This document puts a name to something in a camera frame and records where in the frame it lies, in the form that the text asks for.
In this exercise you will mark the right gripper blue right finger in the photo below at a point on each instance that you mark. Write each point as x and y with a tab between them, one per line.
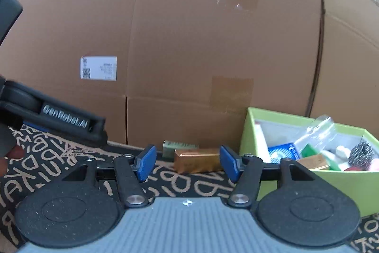
231	163

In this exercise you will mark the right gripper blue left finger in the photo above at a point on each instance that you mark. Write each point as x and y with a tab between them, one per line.
144	162

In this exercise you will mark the person's left hand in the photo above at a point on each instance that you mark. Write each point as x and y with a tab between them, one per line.
15	153

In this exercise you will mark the olive green small box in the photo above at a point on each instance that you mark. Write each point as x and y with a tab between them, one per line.
169	147

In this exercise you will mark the copper coloured bar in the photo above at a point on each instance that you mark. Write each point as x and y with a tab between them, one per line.
197	160

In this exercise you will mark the blue card box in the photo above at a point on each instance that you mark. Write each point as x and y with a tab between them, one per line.
279	152

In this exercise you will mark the black patterned mat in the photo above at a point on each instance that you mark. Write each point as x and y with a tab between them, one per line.
185	215

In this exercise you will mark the white shipping label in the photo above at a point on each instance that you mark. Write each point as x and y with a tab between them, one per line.
98	68

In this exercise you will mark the clear plastic bag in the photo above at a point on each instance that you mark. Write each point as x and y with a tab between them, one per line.
318	134

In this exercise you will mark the large brown cardboard box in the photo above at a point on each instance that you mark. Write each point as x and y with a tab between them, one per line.
188	70

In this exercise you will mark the steel wire brush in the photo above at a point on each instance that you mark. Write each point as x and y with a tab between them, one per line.
362	155

